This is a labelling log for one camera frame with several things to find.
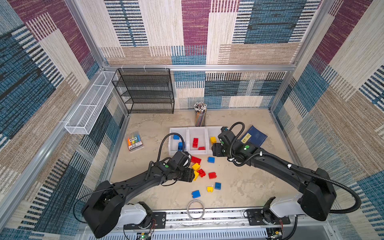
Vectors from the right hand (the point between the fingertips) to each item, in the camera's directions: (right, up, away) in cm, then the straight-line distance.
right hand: (218, 150), depth 82 cm
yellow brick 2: (-12, -15, +3) cm, 19 cm away
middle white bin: (-9, +8, +20) cm, 24 cm away
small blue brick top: (-3, -8, +12) cm, 14 cm away
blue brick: (-22, 0, +12) cm, 25 cm away
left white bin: (-27, +1, +20) cm, 33 cm away
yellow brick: (-12, -11, +7) cm, 18 cm away
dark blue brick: (-25, +6, +15) cm, 29 cm away
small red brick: (-8, -1, +17) cm, 19 cm away
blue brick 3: (-12, -24, -1) cm, 27 cm away
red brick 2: (-3, -15, +5) cm, 16 cm away
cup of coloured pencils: (-9, +23, +14) cm, 29 cm away
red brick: (-9, -14, +5) cm, 17 cm away
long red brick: (-13, +1, +17) cm, 21 cm away
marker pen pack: (-54, +2, +20) cm, 57 cm away
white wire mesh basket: (-81, +18, +10) cm, 83 cm away
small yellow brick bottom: (-5, -21, -1) cm, 21 cm away
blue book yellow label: (+29, +6, +22) cm, 36 cm away
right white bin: (-2, +9, +17) cm, 19 cm away
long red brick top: (-12, -8, +9) cm, 17 cm away
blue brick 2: (0, -20, +1) cm, 20 cm away
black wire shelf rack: (-49, +39, +29) cm, 69 cm away
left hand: (-15, -13, 0) cm, 20 cm away
